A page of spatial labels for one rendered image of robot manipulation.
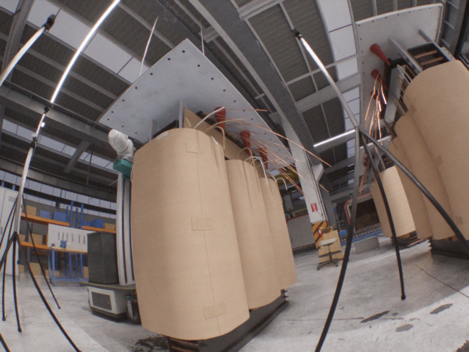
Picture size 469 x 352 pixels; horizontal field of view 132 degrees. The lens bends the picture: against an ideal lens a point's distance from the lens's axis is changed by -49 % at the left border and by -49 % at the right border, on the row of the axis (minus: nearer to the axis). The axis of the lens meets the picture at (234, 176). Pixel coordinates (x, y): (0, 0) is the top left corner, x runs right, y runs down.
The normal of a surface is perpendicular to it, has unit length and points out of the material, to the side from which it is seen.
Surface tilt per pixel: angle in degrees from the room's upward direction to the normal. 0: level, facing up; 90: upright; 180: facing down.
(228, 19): 180
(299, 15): 175
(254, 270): 90
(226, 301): 90
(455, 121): 90
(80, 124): 90
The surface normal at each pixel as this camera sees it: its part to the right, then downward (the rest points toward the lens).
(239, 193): 0.28, -0.42
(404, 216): -0.58, -0.24
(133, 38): 0.07, 0.94
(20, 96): 0.84, -0.33
